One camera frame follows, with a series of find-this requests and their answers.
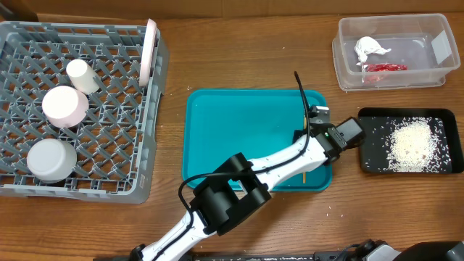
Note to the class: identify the grey dishwasher rack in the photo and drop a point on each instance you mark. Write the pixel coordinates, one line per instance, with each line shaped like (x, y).
(115, 142)

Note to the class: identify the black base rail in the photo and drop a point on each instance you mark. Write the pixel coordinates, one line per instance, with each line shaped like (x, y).
(317, 256)

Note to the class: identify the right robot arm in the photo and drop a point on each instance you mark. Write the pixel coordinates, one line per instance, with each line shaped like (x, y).
(425, 251)

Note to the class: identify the clear plastic container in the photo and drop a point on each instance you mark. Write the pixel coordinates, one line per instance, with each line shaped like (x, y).
(423, 42)

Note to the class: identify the pile of white rice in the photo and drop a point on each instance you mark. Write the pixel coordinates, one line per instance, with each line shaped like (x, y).
(413, 147)

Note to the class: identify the large white plate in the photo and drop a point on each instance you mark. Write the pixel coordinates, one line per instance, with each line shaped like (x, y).
(147, 52)

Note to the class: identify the white tissue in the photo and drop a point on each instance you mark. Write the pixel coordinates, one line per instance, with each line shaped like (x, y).
(367, 45)

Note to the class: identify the wooden chopstick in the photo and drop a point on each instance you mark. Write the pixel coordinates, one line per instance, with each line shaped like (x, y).
(304, 173)

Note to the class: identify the red snack wrapper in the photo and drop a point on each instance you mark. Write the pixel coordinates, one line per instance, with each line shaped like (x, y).
(379, 68)

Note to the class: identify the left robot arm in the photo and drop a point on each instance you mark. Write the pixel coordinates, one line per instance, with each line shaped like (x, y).
(239, 187)

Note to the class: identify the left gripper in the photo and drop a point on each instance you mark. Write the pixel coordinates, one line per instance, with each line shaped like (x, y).
(356, 127)

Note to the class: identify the teal plastic tray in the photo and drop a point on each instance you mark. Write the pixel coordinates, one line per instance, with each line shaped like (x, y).
(223, 122)

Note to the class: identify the black plastic tray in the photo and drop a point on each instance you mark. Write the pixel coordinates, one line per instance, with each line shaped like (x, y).
(379, 123)

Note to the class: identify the grey-green bowl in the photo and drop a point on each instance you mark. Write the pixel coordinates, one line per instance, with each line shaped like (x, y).
(51, 160)

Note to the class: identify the white paper cup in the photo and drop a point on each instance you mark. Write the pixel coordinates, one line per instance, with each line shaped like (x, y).
(82, 76)

